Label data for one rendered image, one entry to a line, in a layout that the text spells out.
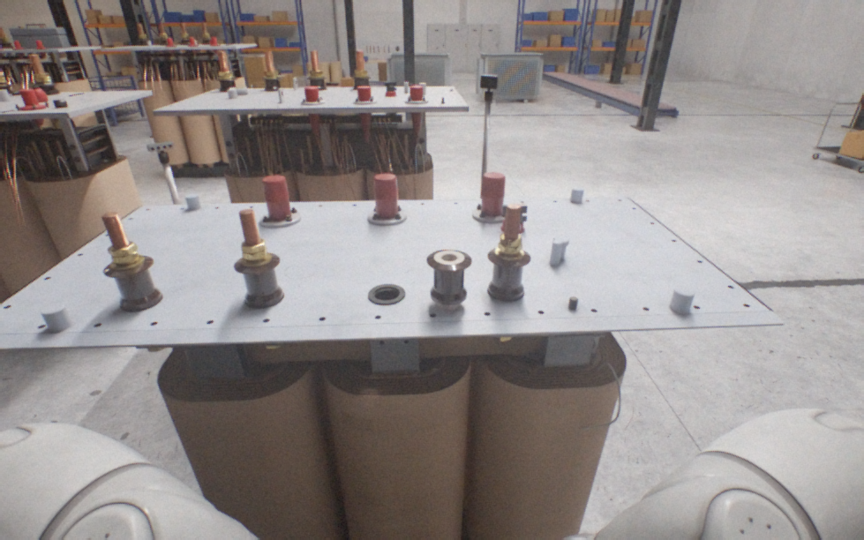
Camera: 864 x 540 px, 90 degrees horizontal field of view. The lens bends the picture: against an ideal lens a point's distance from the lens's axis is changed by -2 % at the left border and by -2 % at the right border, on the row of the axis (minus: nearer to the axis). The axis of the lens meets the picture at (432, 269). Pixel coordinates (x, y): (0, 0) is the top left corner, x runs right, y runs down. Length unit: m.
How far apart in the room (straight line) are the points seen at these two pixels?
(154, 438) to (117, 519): 2.45
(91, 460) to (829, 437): 0.69
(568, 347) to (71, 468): 0.99
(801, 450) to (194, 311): 1.01
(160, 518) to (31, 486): 0.14
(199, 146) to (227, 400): 5.90
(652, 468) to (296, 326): 2.04
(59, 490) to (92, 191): 2.82
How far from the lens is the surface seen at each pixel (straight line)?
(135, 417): 3.05
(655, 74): 10.46
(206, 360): 1.23
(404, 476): 1.41
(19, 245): 3.60
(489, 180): 1.36
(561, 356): 1.20
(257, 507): 1.58
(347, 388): 1.21
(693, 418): 2.94
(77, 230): 3.32
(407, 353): 1.12
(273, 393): 1.23
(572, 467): 1.48
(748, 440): 0.55
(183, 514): 0.45
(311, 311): 0.98
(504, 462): 1.44
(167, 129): 7.11
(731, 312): 1.13
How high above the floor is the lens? 1.89
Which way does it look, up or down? 29 degrees down
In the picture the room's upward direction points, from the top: straight up
